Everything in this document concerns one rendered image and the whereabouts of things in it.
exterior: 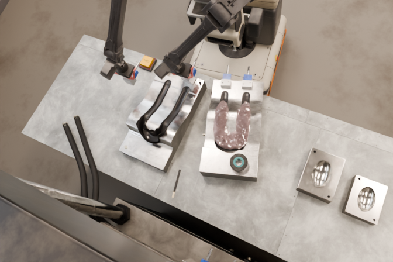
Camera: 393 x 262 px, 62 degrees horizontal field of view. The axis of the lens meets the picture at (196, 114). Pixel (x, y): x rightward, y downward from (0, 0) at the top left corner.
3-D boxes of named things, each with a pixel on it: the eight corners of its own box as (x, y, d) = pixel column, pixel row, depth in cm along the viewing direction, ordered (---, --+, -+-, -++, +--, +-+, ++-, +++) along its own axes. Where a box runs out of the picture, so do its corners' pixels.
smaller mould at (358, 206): (352, 176, 149) (356, 174, 144) (383, 188, 145) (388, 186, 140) (341, 212, 144) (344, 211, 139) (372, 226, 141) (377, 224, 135)
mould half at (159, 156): (165, 73, 186) (158, 61, 173) (207, 88, 178) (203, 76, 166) (123, 153, 172) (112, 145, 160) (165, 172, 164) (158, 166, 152)
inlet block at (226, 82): (224, 68, 178) (223, 62, 173) (233, 68, 177) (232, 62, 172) (221, 89, 173) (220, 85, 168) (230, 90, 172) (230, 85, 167)
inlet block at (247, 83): (244, 68, 175) (244, 63, 170) (254, 69, 174) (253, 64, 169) (242, 90, 171) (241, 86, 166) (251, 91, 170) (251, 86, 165)
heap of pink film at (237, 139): (217, 100, 168) (215, 93, 161) (252, 102, 164) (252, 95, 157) (211, 148, 159) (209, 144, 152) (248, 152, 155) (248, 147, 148)
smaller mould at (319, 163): (309, 151, 157) (312, 147, 150) (341, 162, 152) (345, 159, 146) (295, 190, 151) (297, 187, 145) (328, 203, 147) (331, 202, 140)
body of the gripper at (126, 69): (129, 78, 162) (123, 71, 155) (112, 71, 165) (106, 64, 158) (135, 66, 164) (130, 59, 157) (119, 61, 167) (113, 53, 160)
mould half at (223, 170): (214, 84, 178) (211, 74, 168) (264, 86, 173) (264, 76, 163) (202, 176, 161) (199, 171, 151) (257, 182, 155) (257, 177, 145)
